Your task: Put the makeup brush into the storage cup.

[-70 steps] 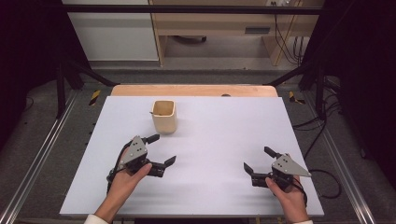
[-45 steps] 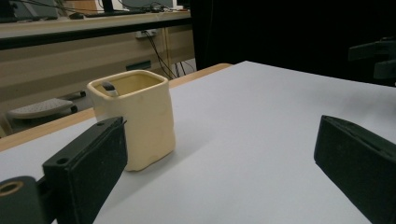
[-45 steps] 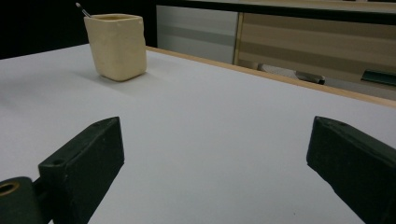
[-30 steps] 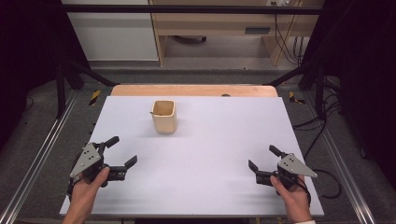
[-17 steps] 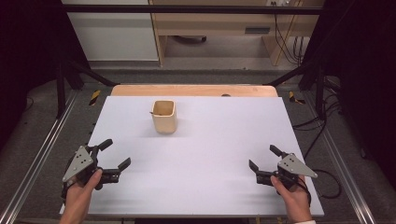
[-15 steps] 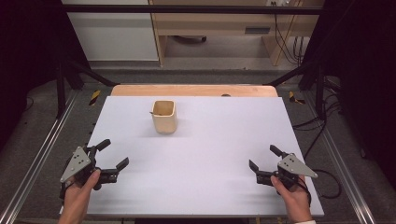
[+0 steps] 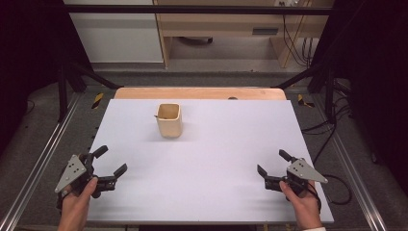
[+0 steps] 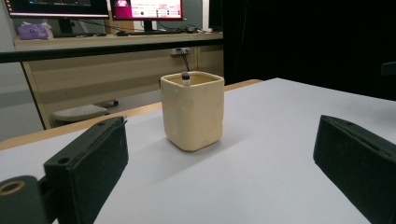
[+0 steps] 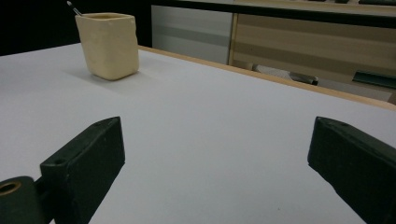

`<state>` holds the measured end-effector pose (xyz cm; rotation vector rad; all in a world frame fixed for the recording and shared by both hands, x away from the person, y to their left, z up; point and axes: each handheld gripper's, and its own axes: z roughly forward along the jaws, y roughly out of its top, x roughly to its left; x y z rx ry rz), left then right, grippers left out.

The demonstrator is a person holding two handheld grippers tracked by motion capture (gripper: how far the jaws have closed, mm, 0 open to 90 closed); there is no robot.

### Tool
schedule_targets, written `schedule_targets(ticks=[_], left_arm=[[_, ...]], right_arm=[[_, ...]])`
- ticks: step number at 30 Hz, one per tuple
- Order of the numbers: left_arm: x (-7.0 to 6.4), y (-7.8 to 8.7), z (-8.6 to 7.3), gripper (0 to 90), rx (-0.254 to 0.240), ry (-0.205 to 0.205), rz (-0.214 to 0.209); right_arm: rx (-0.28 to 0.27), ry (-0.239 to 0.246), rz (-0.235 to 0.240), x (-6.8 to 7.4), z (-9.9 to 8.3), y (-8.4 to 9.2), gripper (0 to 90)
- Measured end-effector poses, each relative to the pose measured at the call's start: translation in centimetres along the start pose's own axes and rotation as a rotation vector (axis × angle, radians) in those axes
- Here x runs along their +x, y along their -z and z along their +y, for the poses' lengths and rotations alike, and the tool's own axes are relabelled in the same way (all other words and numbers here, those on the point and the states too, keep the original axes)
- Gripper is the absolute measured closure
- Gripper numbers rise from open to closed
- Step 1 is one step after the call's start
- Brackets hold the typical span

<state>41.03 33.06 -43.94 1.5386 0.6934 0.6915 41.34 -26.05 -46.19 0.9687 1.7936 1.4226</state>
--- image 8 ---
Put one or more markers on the black keyboard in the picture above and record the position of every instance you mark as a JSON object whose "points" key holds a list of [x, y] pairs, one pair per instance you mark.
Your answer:
{"points": [[154, 31]]}

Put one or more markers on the small computer monitor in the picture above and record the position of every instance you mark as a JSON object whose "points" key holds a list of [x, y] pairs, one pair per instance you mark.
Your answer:
{"points": [[146, 9]]}

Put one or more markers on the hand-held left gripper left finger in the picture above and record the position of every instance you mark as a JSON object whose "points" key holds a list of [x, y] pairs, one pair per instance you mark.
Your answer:
{"points": [[90, 161]]}

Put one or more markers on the white board sheet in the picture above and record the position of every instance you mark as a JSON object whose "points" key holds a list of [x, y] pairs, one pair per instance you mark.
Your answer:
{"points": [[249, 174]]}

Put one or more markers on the black curtain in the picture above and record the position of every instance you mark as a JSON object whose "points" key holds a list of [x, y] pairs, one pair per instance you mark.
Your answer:
{"points": [[311, 40]]}

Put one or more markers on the white power strip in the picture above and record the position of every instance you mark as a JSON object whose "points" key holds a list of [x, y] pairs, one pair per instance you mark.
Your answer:
{"points": [[180, 51]]}

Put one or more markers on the purple tissue pack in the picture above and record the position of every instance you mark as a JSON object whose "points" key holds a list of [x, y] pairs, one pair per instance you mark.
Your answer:
{"points": [[33, 31]]}

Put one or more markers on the chair base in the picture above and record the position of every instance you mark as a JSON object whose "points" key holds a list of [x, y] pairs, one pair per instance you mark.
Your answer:
{"points": [[79, 112]]}

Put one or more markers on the white cabinet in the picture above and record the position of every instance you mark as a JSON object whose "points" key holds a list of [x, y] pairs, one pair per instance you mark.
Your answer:
{"points": [[15, 93]]}

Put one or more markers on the cream square cup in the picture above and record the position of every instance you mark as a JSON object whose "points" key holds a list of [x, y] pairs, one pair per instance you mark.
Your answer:
{"points": [[193, 115]]}

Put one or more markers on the light wooden desk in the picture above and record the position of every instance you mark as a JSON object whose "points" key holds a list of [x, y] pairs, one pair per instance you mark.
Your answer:
{"points": [[102, 74]]}

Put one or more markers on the black computer mouse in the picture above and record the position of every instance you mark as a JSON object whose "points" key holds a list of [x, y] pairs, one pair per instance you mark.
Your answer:
{"points": [[122, 33]]}

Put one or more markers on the wide computer monitor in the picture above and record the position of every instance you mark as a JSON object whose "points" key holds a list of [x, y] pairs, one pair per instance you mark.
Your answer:
{"points": [[59, 7]]}

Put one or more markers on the black horizontal frame bar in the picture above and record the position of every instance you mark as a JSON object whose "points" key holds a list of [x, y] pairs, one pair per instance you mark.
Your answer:
{"points": [[93, 49]]}

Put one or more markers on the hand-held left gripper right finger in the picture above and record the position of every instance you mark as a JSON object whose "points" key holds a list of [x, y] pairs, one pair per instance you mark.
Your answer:
{"points": [[358, 168]]}

